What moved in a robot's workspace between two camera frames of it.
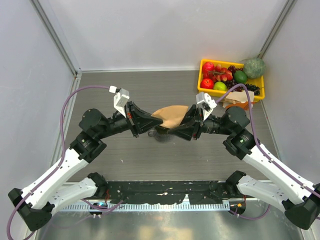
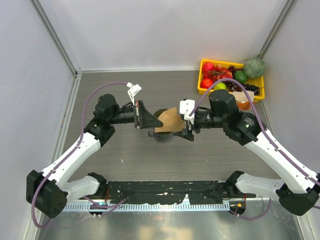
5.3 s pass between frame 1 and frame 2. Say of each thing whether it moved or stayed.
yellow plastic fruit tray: stayed
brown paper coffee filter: stayed
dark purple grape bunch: stayed
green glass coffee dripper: moved
